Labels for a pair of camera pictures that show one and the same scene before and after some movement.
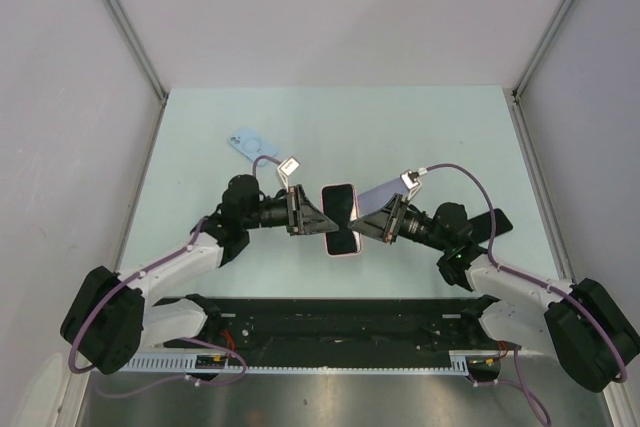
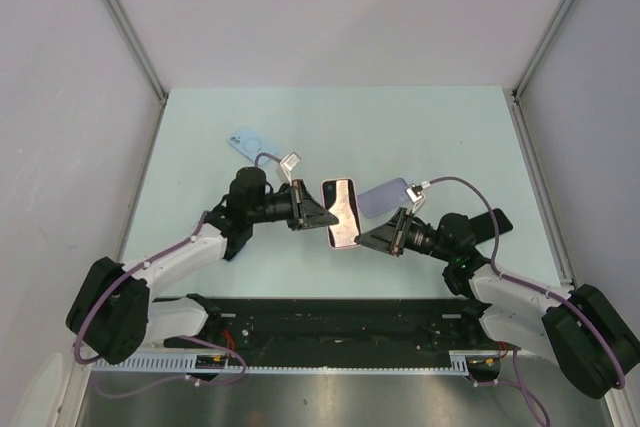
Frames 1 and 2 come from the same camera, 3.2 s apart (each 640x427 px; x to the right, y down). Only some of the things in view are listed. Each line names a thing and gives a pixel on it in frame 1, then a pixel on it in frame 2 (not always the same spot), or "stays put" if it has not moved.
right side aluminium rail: (546, 197) stays put
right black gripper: (384, 225) → (391, 236)
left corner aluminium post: (122, 21) stays put
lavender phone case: (376, 199) stays put
